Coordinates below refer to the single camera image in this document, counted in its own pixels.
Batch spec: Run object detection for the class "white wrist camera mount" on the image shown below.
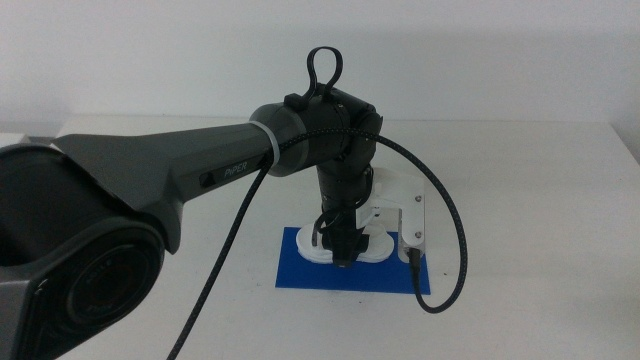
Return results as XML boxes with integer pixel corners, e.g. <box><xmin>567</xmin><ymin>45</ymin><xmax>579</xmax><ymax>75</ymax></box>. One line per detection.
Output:
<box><xmin>355</xmin><ymin>167</ymin><xmax>427</xmax><ymax>265</ymax></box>

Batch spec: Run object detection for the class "blue rectangular mat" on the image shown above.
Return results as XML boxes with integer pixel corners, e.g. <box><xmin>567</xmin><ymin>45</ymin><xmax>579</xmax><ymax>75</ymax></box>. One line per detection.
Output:
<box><xmin>274</xmin><ymin>226</ymin><xmax>432</xmax><ymax>296</ymax></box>

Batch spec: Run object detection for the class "white zip tie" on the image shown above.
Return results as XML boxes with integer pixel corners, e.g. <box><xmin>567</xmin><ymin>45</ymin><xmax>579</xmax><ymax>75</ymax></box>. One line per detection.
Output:
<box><xmin>248</xmin><ymin>119</ymin><xmax>282</xmax><ymax>170</ymax></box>

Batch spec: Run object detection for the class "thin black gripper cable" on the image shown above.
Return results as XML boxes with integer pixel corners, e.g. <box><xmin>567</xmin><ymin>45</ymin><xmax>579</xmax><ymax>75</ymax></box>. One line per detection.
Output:
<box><xmin>311</xmin><ymin>208</ymin><xmax>347</xmax><ymax>249</ymax></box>

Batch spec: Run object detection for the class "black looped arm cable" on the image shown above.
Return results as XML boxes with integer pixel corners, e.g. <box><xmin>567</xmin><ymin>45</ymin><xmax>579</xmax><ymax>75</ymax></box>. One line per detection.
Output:
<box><xmin>305</xmin><ymin>45</ymin><xmax>345</xmax><ymax>102</ymax></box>

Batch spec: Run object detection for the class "black braided camera cable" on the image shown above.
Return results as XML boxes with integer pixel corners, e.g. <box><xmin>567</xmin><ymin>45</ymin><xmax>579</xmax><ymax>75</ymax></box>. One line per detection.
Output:
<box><xmin>166</xmin><ymin>127</ymin><xmax>469</xmax><ymax>360</ymax></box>

